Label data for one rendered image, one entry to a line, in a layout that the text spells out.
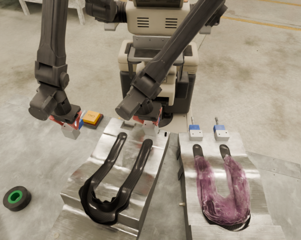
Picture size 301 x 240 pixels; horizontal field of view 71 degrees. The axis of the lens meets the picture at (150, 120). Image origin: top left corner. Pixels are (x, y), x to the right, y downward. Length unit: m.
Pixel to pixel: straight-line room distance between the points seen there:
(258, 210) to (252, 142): 1.37
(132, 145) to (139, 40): 0.49
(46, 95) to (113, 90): 1.81
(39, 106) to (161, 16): 0.63
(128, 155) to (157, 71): 0.36
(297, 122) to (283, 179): 1.58
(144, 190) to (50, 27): 0.53
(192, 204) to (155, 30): 0.74
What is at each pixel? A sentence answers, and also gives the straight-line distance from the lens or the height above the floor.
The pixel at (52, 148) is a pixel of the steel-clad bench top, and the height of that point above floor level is 0.80.
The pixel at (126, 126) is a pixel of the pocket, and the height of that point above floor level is 0.86.
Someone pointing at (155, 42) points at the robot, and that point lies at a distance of 1.04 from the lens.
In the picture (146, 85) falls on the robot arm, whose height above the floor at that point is 1.19.
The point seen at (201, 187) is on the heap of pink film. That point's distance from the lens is 0.74.
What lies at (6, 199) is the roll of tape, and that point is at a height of 0.84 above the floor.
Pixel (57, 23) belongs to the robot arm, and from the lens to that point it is 0.63.
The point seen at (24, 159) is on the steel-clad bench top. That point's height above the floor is 0.80.
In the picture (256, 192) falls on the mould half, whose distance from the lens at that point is 0.82.
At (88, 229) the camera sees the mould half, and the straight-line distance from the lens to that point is 0.76.
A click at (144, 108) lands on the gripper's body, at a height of 1.06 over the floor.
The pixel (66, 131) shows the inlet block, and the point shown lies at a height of 0.95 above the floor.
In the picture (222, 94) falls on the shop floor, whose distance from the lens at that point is 2.50.
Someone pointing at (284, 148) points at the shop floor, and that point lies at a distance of 2.23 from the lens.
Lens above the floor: 1.57
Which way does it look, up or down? 48 degrees down
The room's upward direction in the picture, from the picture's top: straight up
